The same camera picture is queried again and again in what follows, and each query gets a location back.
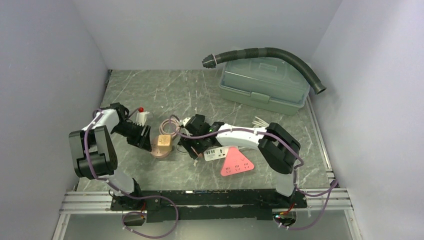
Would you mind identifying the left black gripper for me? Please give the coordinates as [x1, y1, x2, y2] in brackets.
[112, 121, 152, 152]

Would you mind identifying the round pink power socket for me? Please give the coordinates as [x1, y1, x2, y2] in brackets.
[150, 142, 173, 159]

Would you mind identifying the tan cube socket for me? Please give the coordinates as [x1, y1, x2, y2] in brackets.
[157, 134, 173, 152]

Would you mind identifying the pink triangular power strip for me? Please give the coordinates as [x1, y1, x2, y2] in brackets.
[220, 146, 255, 177]

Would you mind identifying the white power strip cable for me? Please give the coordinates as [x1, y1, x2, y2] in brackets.
[238, 115, 271, 152]

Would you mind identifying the white power strip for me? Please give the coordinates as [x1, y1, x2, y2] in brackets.
[203, 146, 231, 162]

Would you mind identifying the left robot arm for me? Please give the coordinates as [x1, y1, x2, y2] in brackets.
[68, 102, 152, 210]

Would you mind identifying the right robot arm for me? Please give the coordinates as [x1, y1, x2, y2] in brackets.
[169, 114, 304, 208]

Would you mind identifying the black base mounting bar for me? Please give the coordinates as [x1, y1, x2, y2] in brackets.
[110, 188, 307, 223]

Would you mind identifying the green plastic storage box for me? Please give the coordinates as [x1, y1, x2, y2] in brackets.
[218, 57, 310, 116]

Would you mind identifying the pink coiled socket cable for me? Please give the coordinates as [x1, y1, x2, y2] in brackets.
[158, 119, 181, 137]

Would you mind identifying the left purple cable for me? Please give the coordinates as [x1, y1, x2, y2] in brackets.
[83, 107, 180, 240]

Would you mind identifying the purple cable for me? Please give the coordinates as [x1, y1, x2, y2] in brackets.
[168, 114, 339, 232]
[83, 107, 180, 240]

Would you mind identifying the black corrugated hose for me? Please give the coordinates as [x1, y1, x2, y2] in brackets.
[202, 46, 328, 96]

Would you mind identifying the aluminium frame rail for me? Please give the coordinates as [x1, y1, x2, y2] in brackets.
[59, 188, 354, 215]

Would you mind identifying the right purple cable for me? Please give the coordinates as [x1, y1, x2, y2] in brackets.
[168, 114, 339, 232]

